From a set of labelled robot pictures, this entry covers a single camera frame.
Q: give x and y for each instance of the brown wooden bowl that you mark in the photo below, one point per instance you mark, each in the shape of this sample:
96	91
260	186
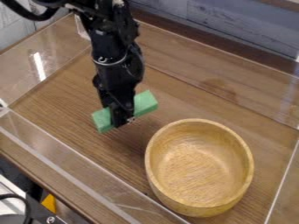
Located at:
198	167

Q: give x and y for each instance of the clear acrylic corner bracket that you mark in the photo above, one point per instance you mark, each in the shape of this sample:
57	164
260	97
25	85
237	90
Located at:
80	28

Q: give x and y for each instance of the clear acrylic enclosure walls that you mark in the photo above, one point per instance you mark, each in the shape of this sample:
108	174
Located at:
206	79

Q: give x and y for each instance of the green rectangular block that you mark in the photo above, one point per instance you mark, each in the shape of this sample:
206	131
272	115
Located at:
145	104

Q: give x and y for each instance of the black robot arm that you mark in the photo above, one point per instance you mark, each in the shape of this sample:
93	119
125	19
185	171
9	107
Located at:
112	30

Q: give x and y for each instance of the yellow and black device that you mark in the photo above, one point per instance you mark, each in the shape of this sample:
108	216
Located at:
49	211

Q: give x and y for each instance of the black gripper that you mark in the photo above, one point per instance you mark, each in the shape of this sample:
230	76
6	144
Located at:
114	83

